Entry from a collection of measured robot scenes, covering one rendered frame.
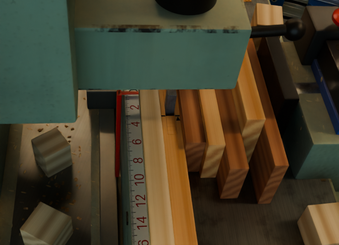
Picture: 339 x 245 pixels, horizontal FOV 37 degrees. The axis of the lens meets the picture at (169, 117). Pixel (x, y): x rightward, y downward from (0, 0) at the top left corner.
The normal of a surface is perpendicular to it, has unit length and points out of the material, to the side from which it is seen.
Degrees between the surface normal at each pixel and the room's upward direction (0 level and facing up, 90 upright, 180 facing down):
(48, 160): 90
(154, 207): 0
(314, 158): 90
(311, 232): 90
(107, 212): 0
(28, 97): 90
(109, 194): 0
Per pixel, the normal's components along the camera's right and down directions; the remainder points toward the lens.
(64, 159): 0.62, 0.64
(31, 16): 0.09, 0.78
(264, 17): 0.10, -0.63
